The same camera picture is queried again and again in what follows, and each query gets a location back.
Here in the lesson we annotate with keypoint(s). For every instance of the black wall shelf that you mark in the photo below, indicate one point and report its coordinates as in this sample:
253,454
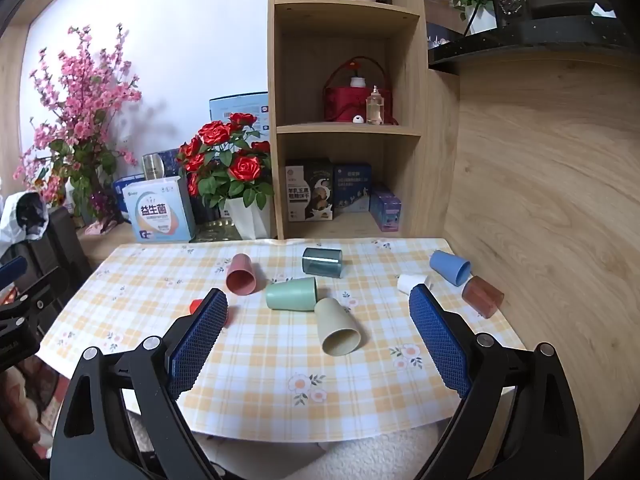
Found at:
500,45

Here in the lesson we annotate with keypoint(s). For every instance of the purple small box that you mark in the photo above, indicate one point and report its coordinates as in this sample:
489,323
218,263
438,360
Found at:
386,210

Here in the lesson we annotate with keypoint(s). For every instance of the small potted red flower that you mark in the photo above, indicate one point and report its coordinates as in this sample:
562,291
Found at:
357,76

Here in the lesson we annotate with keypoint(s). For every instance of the beige cup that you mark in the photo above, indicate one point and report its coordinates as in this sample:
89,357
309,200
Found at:
339,329

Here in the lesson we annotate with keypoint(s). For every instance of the pink cup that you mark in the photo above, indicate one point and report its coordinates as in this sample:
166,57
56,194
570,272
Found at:
242,275

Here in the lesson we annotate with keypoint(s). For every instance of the red rose plant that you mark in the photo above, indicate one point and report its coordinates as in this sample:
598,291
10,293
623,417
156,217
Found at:
235,165

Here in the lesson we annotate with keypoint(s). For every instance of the white and black cloth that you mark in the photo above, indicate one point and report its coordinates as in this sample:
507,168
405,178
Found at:
20,217

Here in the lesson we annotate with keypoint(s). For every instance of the light blue cardboard box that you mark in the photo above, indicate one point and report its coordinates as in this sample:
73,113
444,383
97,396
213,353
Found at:
235,105

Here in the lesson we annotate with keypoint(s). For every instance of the blue cup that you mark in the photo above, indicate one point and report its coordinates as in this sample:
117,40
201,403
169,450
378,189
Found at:
449,267

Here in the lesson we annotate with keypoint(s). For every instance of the black snack box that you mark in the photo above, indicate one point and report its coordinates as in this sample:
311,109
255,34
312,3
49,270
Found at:
309,192

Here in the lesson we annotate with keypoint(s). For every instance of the green cup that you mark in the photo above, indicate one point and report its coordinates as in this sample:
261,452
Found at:
290,295

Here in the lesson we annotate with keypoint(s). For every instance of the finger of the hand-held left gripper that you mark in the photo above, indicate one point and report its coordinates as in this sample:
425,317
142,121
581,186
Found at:
12,267

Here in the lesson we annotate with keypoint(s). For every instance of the white vase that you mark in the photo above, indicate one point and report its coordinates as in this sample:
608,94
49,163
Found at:
482,20

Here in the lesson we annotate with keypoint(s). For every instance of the brown clear cup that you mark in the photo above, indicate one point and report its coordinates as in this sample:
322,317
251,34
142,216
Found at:
482,296

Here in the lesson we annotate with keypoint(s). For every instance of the yellow checked floral tablecloth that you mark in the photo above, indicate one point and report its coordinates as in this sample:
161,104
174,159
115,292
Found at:
280,360

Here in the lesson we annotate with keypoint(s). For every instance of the dark teal clear cup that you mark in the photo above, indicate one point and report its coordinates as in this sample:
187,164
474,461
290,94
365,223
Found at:
322,261

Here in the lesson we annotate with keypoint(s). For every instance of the white cup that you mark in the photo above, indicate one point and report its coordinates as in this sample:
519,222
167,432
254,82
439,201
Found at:
411,282

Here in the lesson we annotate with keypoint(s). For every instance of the white faceted flower pot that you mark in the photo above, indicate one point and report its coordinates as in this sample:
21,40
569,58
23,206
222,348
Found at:
249,220

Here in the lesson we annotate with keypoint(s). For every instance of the red cup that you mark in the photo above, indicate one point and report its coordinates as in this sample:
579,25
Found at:
196,304

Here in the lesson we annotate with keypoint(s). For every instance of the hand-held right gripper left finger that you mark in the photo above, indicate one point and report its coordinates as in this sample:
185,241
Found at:
197,342

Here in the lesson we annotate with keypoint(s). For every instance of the clear perfume bottle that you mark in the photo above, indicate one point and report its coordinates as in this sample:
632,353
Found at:
375,107

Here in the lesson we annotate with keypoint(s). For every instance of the wooden shelf unit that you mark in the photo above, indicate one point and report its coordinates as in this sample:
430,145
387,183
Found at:
405,160

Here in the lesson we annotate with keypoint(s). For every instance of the steel tumbler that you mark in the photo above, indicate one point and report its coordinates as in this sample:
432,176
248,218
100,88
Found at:
153,166

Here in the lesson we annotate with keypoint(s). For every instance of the black chair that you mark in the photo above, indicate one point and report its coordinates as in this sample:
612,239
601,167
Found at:
67,245

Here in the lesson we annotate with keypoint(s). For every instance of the pink blossom branches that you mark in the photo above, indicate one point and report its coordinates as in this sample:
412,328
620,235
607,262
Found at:
85,120

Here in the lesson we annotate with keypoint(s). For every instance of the blue printed box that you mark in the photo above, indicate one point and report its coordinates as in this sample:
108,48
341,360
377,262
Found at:
352,187

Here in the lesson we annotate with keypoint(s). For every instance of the white supplement box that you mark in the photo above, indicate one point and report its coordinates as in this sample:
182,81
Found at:
160,212

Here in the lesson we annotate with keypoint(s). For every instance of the blue bowl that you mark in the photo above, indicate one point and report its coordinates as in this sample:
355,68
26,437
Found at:
125,195

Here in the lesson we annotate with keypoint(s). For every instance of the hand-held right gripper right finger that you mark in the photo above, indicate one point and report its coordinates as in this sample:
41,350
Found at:
440,342

